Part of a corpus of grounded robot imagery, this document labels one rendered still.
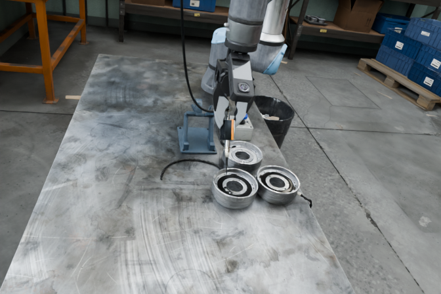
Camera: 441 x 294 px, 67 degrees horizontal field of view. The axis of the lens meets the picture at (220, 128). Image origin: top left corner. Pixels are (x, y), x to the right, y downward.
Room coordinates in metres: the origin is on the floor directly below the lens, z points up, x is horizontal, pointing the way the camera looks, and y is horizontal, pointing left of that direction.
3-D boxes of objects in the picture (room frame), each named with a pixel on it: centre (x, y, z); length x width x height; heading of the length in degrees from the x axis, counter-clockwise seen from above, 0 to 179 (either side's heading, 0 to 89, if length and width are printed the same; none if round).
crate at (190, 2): (4.28, 0.61, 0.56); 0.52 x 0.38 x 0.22; 102
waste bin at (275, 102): (1.91, -0.27, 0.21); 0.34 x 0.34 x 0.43
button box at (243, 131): (0.89, -0.05, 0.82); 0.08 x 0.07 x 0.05; 15
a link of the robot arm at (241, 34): (0.72, -0.01, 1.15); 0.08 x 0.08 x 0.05
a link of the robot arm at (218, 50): (1.21, 0.02, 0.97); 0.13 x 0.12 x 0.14; 79
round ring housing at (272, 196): (0.65, -0.16, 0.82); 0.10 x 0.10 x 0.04
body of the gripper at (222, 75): (0.73, -0.01, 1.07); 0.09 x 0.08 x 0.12; 16
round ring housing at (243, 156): (0.74, -0.07, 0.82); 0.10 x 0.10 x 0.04
